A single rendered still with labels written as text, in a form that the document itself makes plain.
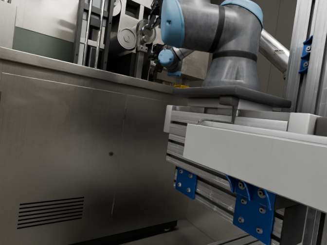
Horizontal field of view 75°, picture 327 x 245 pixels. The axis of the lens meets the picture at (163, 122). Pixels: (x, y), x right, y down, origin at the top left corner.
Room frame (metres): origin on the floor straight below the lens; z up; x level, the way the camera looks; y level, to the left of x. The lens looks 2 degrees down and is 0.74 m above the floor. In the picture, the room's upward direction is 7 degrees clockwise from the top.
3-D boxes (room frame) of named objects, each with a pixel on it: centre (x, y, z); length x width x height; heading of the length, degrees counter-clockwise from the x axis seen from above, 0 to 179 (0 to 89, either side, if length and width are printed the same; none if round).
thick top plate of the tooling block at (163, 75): (1.61, 0.13, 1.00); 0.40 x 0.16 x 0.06; 35
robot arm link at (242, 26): (0.58, -0.16, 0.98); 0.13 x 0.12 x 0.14; 96
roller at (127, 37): (1.41, 0.35, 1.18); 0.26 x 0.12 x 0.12; 35
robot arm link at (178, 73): (1.17, -0.02, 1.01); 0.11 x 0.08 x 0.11; 161
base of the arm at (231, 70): (0.58, -0.17, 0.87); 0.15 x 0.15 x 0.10
